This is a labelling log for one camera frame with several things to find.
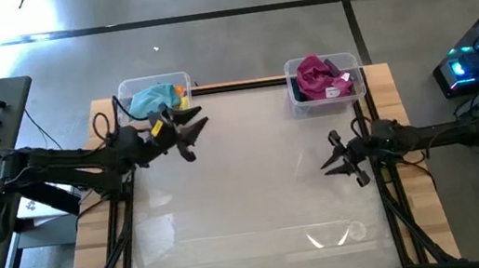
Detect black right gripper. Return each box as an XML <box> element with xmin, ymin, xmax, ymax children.
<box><xmin>314</xmin><ymin>123</ymin><xmax>380</xmax><ymax>194</ymax></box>

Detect clear plastic bin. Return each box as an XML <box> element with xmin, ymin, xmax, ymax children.
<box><xmin>113</xmin><ymin>69</ymin><xmax>197</xmax><ymax>133</ymax></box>
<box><xmin>280</xmin><ymin>45</ymin><xmax>368</xmax><ymax>119</ymax></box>

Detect black aluminium table frame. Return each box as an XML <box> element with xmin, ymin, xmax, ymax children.
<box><xmin>47</xmin><ymin>52</ymin><xmax>463</xmax><ymax>268</ymax></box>

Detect grey desk base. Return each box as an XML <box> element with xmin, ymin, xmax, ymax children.
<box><xmin>0</xmin><ymin>212</ymin><xmax>86</xmax><ymax>268</ymax></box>

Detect teal blue towel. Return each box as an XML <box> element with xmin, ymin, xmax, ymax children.
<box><xmin>126</xmin><ymin>81</ymin><xmax>184</xmax><ymax>122</ymax></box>

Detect yellow towel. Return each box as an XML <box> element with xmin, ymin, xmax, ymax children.
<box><xmin>176</xmin><ymin>93</ymin><xmax>193</xmax><ymax>112</ymax></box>

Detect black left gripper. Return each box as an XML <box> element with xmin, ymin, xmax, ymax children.
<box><xmin>116</xmin><ymin>103</ymin><xmax>216</xmax><ymax>174</ymax></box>

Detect magenta towel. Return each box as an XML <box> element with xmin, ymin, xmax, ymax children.
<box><xmin>293</xmin><ymin>48</ymin><xmax>356</xmax><ymax>104</ymax></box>

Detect translucent table mat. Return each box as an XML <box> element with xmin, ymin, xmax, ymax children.
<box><xmin>102</xmin><ymin>70</ymin><xmax>404</xmax><ymax>268</ymax></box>

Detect white printed sheet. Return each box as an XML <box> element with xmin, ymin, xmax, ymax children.
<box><xmin>11</xmin><ymin>174</ymin><xmax>86</xmax><ymax>222</ymax></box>

